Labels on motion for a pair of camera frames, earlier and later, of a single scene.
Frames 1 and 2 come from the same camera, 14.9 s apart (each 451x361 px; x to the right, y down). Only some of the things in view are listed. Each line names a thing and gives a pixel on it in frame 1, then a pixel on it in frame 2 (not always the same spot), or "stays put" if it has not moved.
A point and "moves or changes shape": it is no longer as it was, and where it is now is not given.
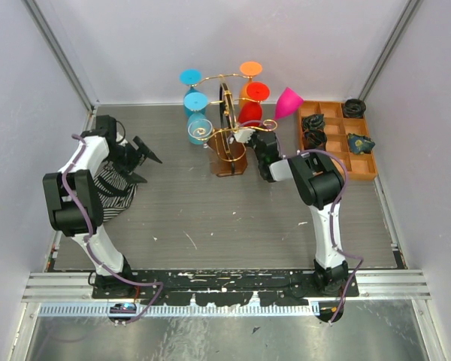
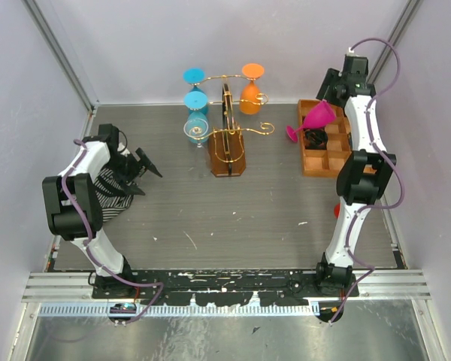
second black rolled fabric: [315, 140] stays put
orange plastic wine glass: [249, 68] stays put
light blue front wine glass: [195, 106] stays put
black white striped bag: [116, 192] stays put
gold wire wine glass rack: [226, 142] stays put
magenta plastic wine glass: [288, 103] -> [320, 115]
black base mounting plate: [217, 287] stays put
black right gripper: [254, 134] -> [325, 92]
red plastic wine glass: [250, 113] moves or changes shape
